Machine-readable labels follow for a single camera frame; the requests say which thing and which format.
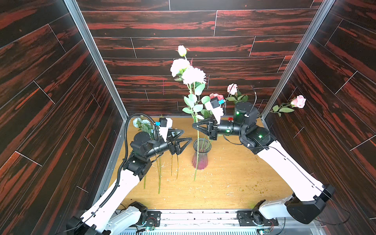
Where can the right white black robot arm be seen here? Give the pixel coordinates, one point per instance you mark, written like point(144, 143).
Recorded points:
point(309, 195)

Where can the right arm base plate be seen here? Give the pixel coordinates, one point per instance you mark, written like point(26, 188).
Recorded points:
point(250, 218)

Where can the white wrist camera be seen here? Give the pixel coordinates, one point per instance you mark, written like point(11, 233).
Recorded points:
point(214, 105)
point(164, 124)

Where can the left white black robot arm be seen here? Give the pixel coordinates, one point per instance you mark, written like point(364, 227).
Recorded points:
point(100, 218)

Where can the blue white flower spray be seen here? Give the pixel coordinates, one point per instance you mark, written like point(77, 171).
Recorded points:
point(159, 165)

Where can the white rose spray stem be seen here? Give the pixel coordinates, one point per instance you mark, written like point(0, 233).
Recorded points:
point(195, 80)

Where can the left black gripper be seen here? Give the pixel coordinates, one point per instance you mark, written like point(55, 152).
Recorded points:
point(173, 150)

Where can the purple glass vase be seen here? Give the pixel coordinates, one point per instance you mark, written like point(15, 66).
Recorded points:
point(200, 157)

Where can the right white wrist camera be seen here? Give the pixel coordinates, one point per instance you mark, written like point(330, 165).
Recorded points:
point(214, 105)

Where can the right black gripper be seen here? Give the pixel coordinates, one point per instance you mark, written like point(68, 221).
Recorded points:
point(212, 129)

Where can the aluminium front rail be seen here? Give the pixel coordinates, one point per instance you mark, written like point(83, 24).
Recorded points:
point(220, 222)

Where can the red pink white rose bouquet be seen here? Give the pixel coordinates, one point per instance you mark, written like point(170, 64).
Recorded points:
point(226, 127)

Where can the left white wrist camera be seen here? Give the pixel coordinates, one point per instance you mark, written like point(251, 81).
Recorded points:
point(164, 124)

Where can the pink rose stem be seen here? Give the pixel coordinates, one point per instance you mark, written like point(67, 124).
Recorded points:
point(234, 95)
point(297, 102)

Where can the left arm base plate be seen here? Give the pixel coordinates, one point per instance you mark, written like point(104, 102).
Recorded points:
point(153, 218)

